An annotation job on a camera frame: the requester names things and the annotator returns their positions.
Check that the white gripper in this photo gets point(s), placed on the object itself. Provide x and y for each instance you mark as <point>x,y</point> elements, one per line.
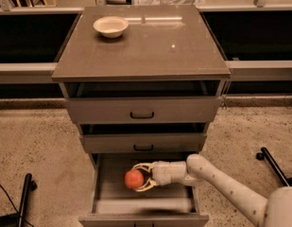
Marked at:
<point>161,173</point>

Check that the red apple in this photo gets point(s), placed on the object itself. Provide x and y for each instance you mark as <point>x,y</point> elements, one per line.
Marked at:
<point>134,179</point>

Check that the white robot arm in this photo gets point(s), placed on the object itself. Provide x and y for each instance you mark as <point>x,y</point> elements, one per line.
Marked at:
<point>274,211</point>

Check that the grey bottom drawer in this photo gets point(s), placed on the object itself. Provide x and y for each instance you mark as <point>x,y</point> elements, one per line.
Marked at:
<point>114,205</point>

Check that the grey drawer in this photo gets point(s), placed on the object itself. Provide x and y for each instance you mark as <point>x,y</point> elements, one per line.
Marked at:
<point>143,142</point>
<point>114,205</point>
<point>142,110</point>

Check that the grey middle drawer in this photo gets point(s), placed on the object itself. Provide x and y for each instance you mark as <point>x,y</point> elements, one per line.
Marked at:
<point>143,142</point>

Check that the grey top drawer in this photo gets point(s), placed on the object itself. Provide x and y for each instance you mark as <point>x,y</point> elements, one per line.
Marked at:
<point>142,110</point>

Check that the grey drawer cabinet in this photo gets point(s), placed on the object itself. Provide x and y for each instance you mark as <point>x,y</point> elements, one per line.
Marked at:
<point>167,51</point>

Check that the black left base leg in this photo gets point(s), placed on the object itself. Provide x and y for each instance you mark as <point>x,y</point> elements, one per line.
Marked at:
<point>18,218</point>

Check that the black base leg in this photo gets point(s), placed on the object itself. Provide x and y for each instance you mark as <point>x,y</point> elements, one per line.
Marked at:
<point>18,218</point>
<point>264,154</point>

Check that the black right base leg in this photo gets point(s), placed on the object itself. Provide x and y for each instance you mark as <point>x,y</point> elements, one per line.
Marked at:
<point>264,154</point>

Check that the white bowl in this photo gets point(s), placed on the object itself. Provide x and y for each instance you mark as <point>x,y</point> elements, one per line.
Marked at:
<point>111,26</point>

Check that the metal railing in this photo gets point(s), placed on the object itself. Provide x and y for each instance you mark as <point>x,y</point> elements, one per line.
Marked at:
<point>38,72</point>

